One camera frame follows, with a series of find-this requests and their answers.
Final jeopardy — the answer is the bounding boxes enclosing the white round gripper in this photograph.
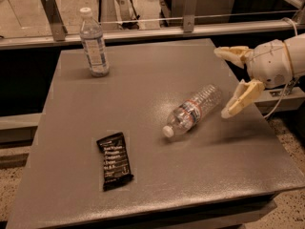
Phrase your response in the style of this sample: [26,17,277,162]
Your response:
[213,40,293,118]

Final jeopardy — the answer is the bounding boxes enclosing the clear bottle red label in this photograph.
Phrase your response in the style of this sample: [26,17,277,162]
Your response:
[162,84,222,138]

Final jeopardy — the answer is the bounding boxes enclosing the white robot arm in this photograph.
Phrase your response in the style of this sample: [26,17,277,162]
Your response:
[213,33,305,118]

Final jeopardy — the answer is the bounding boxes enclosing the clear bottle blue label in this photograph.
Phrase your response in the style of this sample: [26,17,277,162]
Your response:
[80,8,110,77]

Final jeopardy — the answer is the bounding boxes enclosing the black snack bar wrapper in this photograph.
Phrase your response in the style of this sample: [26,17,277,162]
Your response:
[96,132,133,191]

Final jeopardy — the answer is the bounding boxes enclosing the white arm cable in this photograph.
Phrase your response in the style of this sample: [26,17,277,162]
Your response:
[262,16,299,119]

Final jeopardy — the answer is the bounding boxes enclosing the horizontal metal rail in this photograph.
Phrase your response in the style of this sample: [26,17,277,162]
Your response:
[0,20,293,50]

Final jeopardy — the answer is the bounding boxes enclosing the right metal rail bracket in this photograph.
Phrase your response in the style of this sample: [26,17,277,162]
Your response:
[183,0,197,32]

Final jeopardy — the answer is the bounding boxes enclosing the metal rail bracket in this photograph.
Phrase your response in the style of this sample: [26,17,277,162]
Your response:
[40,0,68,41]
[183,0,197,32]

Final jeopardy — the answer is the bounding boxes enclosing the left metal rail bracket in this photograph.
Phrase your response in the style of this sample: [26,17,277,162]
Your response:
[40,0,68,41]

